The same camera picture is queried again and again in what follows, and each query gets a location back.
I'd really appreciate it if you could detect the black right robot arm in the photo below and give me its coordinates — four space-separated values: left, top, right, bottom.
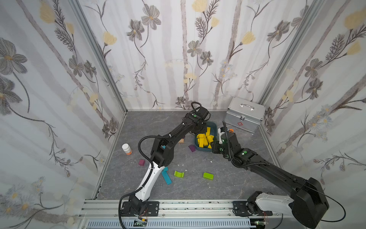
210 122 330 229

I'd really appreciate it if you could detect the long yellow block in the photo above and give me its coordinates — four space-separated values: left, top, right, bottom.
196 134 208 148
206 135 214 144
205 127 211 136

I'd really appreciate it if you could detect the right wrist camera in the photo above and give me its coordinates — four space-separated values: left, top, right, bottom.
217 127 225 144

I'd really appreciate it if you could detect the white cap orange bottle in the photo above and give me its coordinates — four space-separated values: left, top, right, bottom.
122 143 132 155

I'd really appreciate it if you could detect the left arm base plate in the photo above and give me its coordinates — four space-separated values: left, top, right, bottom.
119 201 160 217

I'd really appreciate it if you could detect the green arch block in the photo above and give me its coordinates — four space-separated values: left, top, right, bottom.
174 171 185 178

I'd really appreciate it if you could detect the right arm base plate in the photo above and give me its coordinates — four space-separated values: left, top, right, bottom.
233 201 273 217

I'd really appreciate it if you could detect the purple wedge block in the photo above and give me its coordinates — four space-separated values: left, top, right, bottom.
188 145 196 152

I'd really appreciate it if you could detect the silver metal case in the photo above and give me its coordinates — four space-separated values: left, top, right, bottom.
225 97 265 134

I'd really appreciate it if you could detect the green flat block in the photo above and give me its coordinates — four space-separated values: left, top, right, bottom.
203 172 214 180

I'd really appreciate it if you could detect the aluminium rail frame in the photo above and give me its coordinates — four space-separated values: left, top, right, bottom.
74 200 304 229

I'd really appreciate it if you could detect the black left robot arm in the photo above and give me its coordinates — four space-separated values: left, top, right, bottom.
118 101 211 229

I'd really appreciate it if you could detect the maroon block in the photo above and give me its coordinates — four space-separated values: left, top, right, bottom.
139 159 145 167

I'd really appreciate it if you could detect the long teal block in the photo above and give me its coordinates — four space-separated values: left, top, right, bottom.
161 167 172 185

